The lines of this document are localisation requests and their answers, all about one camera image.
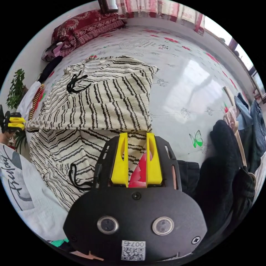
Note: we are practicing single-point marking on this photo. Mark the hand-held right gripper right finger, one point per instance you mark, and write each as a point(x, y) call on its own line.
point(154, 166)

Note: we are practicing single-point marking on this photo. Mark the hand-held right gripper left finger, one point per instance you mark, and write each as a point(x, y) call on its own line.
point(120, 164)

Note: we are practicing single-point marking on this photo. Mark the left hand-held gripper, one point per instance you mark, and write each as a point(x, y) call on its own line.
point(6, 117)

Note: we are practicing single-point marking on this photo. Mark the beige black-striped long sleeve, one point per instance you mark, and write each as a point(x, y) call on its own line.
point(104, 104)

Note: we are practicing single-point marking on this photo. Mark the person's left hand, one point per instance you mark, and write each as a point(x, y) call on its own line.
point(5, 137)

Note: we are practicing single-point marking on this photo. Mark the pile of clothes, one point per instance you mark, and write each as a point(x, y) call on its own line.
point(31, 97)
point(226, 166)

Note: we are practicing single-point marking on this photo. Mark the green potted plant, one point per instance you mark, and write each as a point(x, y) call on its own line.
point(15, 91)

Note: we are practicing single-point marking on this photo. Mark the person's body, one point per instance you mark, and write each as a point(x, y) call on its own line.
point(31, 187)

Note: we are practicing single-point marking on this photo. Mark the pink bag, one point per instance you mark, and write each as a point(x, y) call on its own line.
point(54, 51)

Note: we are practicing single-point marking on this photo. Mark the bed with white printed sheet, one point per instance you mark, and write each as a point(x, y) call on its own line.
point(187, 83)

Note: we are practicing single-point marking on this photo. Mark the red patterned pillow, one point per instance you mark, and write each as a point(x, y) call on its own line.
point(87, 29)

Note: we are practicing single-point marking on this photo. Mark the window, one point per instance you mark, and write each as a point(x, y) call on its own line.
point(247, 60)

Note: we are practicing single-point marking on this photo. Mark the red and white curtain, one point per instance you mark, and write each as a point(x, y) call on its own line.
point(158, 9)

